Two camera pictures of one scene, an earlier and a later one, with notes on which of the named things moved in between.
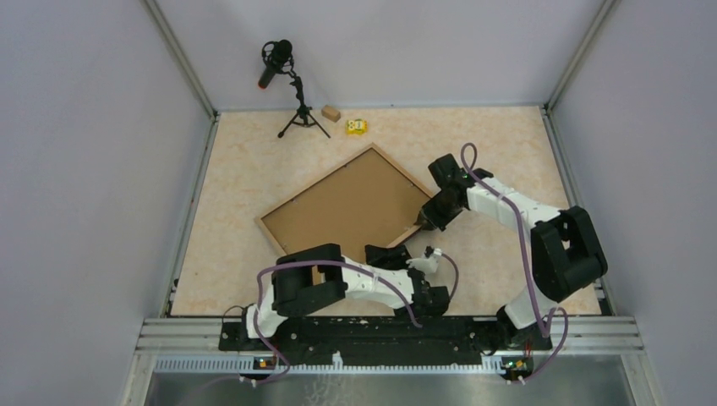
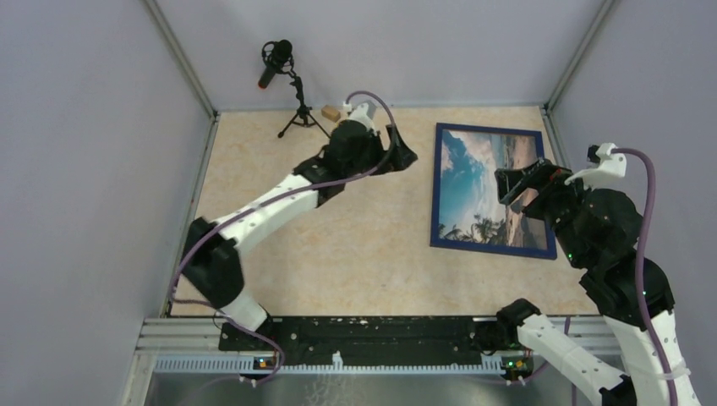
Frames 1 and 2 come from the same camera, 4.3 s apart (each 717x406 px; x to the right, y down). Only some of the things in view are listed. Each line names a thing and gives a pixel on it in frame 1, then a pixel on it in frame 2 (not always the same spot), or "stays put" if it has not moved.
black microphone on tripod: (277, 55) stays put
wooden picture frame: (277, 246) -> (550, 251)
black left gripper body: (397, 259) -> (374, 155)
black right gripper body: (438, 211) -> (555, 200)
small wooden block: (331, 113) stays put
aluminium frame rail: (178, 345) stays put
